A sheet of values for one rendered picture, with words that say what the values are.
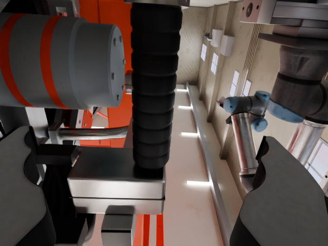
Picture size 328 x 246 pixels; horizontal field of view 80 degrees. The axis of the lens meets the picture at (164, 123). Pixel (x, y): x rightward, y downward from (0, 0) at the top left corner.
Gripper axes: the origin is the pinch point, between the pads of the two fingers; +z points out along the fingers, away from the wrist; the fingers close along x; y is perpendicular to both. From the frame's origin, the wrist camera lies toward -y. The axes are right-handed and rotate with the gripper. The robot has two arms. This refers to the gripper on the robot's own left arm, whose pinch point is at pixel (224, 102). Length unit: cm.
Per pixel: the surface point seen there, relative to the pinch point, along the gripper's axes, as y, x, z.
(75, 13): 35, 82, -45
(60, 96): 26, 79, -76
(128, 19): 36, 67, -26
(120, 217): 19, 71, -91
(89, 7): 37, 80, -22
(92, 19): 33, 79, -22
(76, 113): 11, 80, -53
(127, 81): 23, 68, -57
